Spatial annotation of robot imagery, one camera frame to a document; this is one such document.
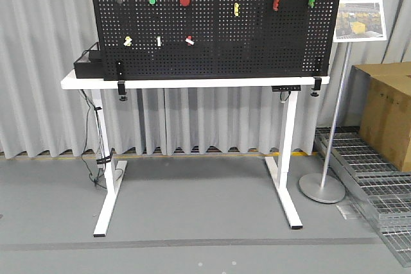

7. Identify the lower red round knob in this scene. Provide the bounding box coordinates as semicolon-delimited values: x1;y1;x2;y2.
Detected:
179;0;191;7

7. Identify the black desk control panel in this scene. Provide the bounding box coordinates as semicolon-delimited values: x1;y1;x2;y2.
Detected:
271;85;301;92

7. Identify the white height-adjustable desk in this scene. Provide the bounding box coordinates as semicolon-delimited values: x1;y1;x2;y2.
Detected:
60;70;330;237

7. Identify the left black table clamp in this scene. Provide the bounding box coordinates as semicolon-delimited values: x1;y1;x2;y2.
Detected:
116;60;128;101

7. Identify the black table clamp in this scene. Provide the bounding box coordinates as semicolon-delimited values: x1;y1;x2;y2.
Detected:
311;57;322;97
116;60;128;101

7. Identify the black perforated pegboard panel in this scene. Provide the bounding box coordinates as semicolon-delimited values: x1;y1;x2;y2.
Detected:
92;0;339;80

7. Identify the right black table clamp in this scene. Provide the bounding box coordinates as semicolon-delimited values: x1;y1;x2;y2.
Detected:
311;57;322;97

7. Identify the black power adapter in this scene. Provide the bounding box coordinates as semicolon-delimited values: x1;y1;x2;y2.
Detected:
88;50;102;63

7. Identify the black tray box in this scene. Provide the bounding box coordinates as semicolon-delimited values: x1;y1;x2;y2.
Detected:
73;42;105;78

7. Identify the silver sign stand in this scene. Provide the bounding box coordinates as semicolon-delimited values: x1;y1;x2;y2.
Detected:
299;42;353;204

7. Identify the printed photo sign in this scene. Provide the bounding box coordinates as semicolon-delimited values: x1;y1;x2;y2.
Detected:
333;0;387;42

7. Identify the brown cardboard box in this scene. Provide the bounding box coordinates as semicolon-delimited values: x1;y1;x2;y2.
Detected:
353;62;410;172

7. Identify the metal floor grating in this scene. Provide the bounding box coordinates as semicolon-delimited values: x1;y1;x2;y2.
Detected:
329;127;410;267

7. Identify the grey curtain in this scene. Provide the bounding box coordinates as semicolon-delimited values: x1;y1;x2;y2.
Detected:
1;0;410;158

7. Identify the red-base white lever switch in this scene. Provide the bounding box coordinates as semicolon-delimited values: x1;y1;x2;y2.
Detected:
186;35;195;46

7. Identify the yellow-base white lever switch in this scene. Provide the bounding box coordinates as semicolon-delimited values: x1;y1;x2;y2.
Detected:
123;36;132;47

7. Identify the black power cable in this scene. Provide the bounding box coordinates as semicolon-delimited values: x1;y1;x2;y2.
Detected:
79;89;125;188

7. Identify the yellow toggle switch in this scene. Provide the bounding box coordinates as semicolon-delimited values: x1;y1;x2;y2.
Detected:
234;3;240;17

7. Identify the red toggle switch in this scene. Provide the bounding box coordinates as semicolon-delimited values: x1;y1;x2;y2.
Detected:
273;0;280;12

